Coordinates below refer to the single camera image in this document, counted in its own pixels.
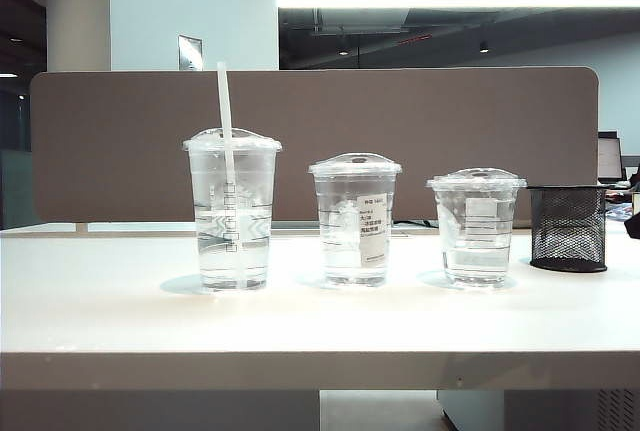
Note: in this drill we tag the white drinking straw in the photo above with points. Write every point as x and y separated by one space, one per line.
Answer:
224 101

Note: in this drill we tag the black mesh pen holder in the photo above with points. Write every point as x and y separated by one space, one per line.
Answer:
567 246

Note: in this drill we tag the medium clear cup white label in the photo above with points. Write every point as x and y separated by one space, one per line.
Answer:
345 261

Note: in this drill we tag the large clear plastic cup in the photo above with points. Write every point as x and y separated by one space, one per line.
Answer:
250 251

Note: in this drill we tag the small clear plastic cup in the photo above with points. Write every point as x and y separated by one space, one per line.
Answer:
475 266

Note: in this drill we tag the brown desk partition panel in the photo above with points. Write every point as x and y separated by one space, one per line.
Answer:
125 151

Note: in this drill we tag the black ceiling spotlight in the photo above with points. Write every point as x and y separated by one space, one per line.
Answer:
483 47

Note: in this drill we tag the long ceiling light strip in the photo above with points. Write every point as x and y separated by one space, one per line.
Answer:
450 1

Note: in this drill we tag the background computer monitor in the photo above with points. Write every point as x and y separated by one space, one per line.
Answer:
610 158

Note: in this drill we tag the brown box on background desk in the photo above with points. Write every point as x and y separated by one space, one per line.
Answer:
636 208

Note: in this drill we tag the silver wall sign plate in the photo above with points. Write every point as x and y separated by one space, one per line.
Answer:
190 53

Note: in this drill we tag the white partition bracket foot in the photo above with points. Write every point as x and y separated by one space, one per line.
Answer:
81 227

